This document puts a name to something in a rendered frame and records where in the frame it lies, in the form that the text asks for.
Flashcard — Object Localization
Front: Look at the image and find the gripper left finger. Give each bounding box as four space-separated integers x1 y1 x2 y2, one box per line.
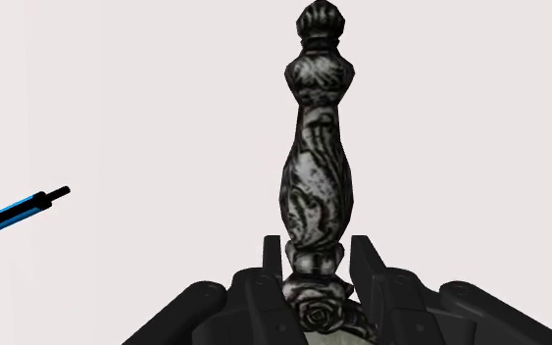
121 234 309 345

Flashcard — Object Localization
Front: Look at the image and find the blue and black pen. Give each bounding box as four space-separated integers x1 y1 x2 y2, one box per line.
0 185 72 244

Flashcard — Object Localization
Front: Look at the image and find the ornate black silver hand mirror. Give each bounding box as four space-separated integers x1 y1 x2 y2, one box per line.
277 0 379 345

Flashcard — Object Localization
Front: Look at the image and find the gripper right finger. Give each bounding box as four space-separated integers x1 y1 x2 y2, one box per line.
349 234 552 345

